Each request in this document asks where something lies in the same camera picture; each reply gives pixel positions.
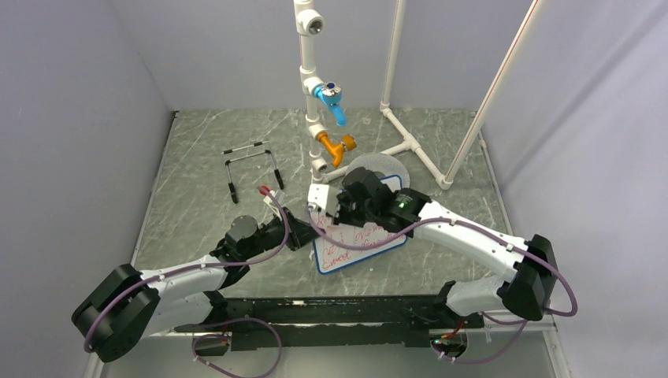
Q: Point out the blue plastic tap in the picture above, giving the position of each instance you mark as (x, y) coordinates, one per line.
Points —
(330, 94)

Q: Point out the white PVC pipe frame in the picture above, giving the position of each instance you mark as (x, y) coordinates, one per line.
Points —
(309, 23)

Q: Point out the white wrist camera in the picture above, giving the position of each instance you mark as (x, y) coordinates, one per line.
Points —
(272, 199)
(323, 197)

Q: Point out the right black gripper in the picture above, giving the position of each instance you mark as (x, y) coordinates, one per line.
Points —
(339, 216)

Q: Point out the blue framed whiteboard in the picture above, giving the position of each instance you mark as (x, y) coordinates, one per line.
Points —
(348, 244)

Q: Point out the orange plastic tap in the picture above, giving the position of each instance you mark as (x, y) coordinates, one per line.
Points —
(336, 150)

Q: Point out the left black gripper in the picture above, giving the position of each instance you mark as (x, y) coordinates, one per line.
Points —
(298, 232)

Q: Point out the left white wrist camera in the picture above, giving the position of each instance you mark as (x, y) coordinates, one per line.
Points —
(272, 199)

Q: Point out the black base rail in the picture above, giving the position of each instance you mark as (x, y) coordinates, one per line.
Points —
(408, 320)

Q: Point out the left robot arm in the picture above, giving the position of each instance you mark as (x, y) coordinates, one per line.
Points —
(129, 305)

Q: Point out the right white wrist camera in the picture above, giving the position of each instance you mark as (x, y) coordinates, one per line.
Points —
(323, 197)

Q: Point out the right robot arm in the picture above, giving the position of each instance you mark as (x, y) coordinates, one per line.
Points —
(523, 271)

